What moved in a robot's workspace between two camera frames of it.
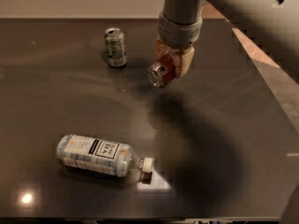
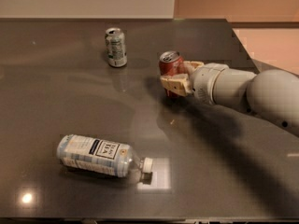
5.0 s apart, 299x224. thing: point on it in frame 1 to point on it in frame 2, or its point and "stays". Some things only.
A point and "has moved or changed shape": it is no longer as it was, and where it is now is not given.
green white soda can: (115, 46) stays
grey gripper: (179, 33) to (203, 80)
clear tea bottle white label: (101, 156) stays
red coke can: (162, 72) has moved or changed shape
